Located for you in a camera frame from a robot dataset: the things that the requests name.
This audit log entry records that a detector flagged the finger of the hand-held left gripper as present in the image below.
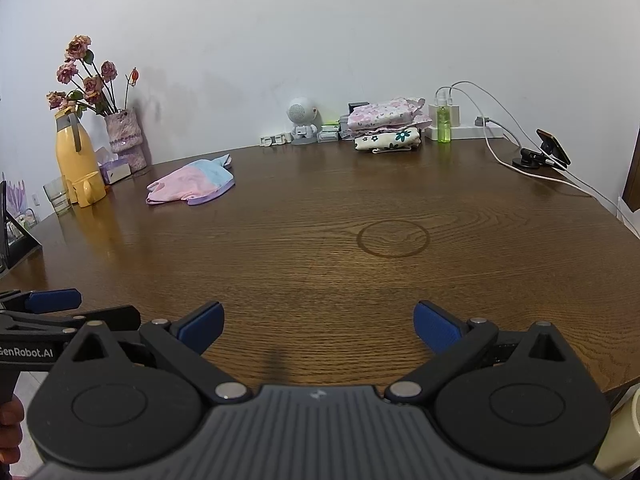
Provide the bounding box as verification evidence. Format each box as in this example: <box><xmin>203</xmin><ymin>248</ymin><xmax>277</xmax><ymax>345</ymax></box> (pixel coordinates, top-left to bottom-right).
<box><xmin>0</xmin><ymin>288</ymin><xmax>83</xmax><ymax>315</ymax></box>
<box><xmin>0</xmin><ymin>304</ymin><xmax>142</xmax><ymax>334</ymax></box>

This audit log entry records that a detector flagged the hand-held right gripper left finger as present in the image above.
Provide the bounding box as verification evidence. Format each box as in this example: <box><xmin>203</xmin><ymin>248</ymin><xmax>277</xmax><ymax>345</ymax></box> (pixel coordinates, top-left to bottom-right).
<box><xmin>70</xmin><ymin>301</ymin><xmax>253</xmax><ymax>405</ymax></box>

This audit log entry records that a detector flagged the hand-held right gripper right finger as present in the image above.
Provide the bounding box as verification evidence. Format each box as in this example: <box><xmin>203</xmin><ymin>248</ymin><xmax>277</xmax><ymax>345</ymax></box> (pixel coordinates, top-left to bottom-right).
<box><xmin>384</xmin><ymin>300</ymin><xmax>571</xmax><ymax>405</ymax></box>

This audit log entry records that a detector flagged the pink floral dress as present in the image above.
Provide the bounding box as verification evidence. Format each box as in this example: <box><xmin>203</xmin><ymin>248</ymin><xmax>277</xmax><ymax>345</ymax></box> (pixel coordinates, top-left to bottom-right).
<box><xmin>346</xmin><ymin>96</ymin><xmax>433</xmax><ymax>137</ymax></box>

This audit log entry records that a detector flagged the person's left hand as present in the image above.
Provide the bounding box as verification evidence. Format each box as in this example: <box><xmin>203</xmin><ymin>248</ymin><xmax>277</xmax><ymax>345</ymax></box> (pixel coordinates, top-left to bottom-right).
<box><xmin>0</xmin><ymin>394</ymin><xmax>26</xmax><ymax>466</ymax></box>

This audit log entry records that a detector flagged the clear glass cup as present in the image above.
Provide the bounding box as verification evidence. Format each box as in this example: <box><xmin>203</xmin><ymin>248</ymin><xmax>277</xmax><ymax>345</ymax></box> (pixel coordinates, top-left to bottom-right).
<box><xmin>43</xmin><ymin>176</ymin><xmax>73</xmax><ymax>217</ymax></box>

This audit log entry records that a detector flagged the purple decoration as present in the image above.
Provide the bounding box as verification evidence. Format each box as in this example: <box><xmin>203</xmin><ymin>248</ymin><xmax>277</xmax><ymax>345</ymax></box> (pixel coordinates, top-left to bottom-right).
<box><xmin>0</xmin><ymin>172</ymin><xmax>40</xmax><ymax>231</ymax></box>

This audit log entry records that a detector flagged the yellow cup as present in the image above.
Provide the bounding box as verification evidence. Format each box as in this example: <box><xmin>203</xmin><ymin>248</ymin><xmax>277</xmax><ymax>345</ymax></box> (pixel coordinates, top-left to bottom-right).
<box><xmin>72</xmin><ymin>171</ymin><xmax>107</xmax><ymax>208</ymax></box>

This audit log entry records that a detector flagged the yellow thermos jug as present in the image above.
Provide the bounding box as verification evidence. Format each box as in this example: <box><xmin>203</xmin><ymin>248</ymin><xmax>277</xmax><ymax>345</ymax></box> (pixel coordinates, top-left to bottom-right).
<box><xmin>54</xmin><ymin>107</ymin><xmax>107</xmax><ymax>206</ymax></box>

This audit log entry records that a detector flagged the purple tissue box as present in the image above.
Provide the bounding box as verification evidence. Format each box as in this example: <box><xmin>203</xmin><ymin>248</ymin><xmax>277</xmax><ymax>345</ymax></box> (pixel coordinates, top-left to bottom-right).
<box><xmin>97</xmin><ymin>157</ymin><xmax>133</xmax><ymax>186</ymax></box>

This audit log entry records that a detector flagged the pink blue purple garment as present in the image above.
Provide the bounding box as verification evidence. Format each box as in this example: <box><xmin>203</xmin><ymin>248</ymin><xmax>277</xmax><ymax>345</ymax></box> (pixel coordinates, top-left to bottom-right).
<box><xmin>146</xmin><ymin>152</ymin><xmax>236</xmax><ymax>207</ymax></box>

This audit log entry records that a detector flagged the purple knitted vase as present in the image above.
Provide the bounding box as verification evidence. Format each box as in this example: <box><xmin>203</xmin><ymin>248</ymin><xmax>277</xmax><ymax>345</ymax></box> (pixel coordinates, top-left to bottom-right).
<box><xmin>104</xmin><ymin>108</ymin><xmax>148</xmax><ymax>171</ymax></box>

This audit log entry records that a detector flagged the cream floral folded cloth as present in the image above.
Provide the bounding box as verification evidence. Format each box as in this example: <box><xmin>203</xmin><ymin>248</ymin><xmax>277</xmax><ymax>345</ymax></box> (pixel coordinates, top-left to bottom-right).
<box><xmin>354</xmin><ymin>127</ymin><xmax>422</xmax><ymax>153</ymax></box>

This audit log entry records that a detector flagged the white power strip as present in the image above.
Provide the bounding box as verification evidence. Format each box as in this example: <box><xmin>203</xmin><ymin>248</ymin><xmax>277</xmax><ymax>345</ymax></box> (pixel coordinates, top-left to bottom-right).
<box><xmin>424</xmin><ymin>125</ymin><xmax>506</xmax><ymax>141</ymax></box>

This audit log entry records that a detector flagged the green spray bottle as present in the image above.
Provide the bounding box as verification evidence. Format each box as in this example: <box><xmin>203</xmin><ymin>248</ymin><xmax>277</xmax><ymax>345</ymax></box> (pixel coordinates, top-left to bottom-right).
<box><xmin>436</xmin><ymin>92</ymin><xmax>452</xmax><ymax>143</ymax></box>

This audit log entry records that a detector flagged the cream round bin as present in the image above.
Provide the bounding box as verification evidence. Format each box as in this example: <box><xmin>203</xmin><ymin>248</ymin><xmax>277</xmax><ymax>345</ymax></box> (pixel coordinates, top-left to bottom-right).
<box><xmin>592</xmin><ymin>385</ymin><xmax>640</xmax><ymax>480</ymax></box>

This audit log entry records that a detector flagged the white charger block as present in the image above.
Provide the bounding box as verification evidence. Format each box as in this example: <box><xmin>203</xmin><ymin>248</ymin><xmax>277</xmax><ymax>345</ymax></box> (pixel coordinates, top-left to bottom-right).
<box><xmin>427</xmin><ymin>104</ymin><xmax>461</xmax><ymax>128</ymax></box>

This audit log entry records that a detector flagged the dried pink flower bouquet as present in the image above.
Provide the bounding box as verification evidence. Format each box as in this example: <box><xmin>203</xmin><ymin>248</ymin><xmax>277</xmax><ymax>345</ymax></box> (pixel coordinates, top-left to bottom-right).
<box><xmin>46</xmin><ymin>35</ymin><xmax>141</xmax><ymax>116</ymax></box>

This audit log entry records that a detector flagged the white robot speaker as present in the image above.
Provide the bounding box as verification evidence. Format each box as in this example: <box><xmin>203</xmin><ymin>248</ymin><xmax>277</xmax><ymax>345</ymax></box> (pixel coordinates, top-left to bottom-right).
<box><xmin>286</xmin><ymin>97</ymin><xmax>319</xmax><ymax>146</ymax></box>

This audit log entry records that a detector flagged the wooden chair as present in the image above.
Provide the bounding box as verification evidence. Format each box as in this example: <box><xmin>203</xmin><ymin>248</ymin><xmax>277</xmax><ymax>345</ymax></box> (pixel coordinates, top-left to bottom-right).
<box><xmin>620</xmin><ymin>127</ymin><xmax>640</xmax><ymax>213</ymax></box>

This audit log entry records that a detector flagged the black picture frame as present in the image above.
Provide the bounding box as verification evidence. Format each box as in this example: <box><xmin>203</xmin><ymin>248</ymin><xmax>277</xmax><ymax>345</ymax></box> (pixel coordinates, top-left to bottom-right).
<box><xmin>0</xmin><ymin>180</ymin><xmax>43</xmax><ymax>271</ymax></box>

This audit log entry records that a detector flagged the white cable with grey plug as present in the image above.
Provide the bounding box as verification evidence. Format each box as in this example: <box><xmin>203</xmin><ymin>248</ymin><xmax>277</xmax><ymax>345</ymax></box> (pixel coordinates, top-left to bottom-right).
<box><xmin>474</xmin><ymin>115</ymin><xmax>621</xmax><ymax>211</ymax></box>

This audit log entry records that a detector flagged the thin white cable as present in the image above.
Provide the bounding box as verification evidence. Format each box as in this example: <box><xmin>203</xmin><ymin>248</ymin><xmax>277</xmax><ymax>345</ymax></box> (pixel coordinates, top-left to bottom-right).
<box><xmin>435</xmin><ymin>81</ymin><xmax>566</xmax><ymax>171</ymax></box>

